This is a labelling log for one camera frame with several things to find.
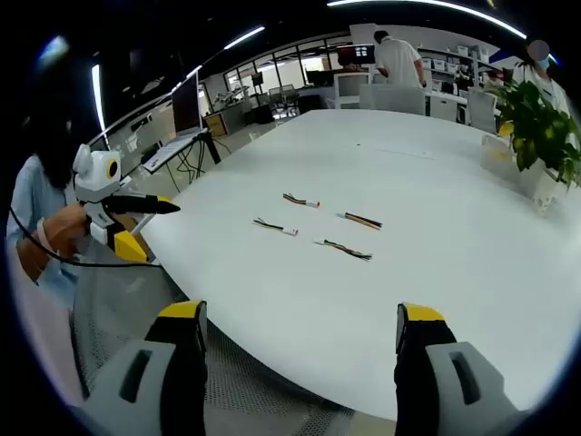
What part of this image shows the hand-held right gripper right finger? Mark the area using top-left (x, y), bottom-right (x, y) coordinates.
top-left (392, 302), bottom-right (527, 436)

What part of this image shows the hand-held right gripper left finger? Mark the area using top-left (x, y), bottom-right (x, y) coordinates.
top-left (84, 298), bottom-right (210, 436)

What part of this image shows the multicoloured JST connector cable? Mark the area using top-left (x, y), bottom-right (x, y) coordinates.
top-left (251, 217), bottom-right (300, 238)
top-left (336, 211), bottom-right (384, 232)
top-left (282, 192), bottom-right (321, 210)
top-left (313, 237), bottom-right (374, 263)

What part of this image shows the person's left hand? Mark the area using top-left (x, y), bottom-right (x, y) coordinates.
top-left (43, 202), bottom-right (92, 270)

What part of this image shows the person's own upper body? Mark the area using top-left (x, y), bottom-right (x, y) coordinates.
top-left (6, 104), bottom-right (92, 410)

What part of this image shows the grey mesh office chair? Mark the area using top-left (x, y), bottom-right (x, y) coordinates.
top-left (71, 265), bottom-right (358, 436)

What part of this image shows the black tripod laptop stand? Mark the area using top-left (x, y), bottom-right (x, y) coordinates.
top-left (141, 128), bottom-right (223, 192)

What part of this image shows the open laptop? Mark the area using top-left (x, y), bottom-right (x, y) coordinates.
top-left (158, 71), bottom-right (210, 149)

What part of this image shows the wooden cabinet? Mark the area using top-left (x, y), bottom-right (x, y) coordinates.
top-left (202, 112), bottom-right (229, 139)

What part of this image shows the clear plastic container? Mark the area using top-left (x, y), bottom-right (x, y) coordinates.
top-left (479, 133), bottom-right (519, 179)

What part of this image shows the green potted plant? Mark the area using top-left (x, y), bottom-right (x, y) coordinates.
top-left (491, 79), bottom-right (581, 215)

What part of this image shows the storage shelving with boxes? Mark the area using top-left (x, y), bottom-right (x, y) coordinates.
top-left (417, 43), bottom-right (503, 94)

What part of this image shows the long ceiling light strip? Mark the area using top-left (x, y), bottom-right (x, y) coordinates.
top-left (326, 0), bottom-right (528, 40)

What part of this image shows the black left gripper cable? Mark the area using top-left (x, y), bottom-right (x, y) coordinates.
top-left (8, 203), bottom-right (162, 270)

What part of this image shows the dark wall monitor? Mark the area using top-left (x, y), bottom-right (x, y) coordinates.
top-left (338, 44), bottom-right (376, 69)

